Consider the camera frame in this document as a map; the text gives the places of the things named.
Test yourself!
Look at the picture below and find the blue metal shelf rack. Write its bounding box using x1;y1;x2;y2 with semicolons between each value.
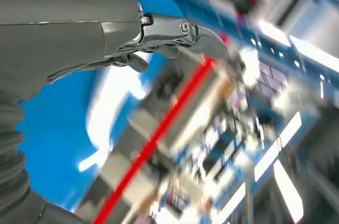
14;0;339;216

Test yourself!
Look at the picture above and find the red barrier belt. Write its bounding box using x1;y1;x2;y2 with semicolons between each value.
92;33;233;224

